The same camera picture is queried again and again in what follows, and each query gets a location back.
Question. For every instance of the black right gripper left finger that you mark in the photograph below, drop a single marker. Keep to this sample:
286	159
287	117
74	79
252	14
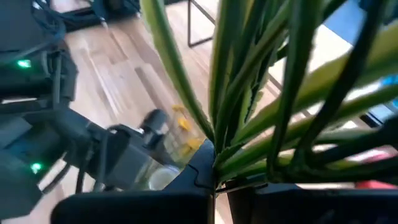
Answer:
140	208

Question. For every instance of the red desk lamp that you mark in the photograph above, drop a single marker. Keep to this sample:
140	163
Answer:
373	184

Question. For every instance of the wooden shelf with black frame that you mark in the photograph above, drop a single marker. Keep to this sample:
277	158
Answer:
188	28

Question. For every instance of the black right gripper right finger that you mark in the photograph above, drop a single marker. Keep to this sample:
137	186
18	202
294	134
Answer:
311	207

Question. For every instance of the diamond-cut clear glass vase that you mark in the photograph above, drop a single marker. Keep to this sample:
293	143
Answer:
161	179

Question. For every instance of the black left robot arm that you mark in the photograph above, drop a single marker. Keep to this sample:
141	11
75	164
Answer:
18	186

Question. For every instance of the yellow artificial flower bunch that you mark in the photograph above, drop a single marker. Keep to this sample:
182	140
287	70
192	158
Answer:
184	123

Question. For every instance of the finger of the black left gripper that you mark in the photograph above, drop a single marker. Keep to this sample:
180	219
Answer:
155	127

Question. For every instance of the blue artificial flower bunch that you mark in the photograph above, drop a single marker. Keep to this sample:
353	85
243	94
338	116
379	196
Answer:
230	93

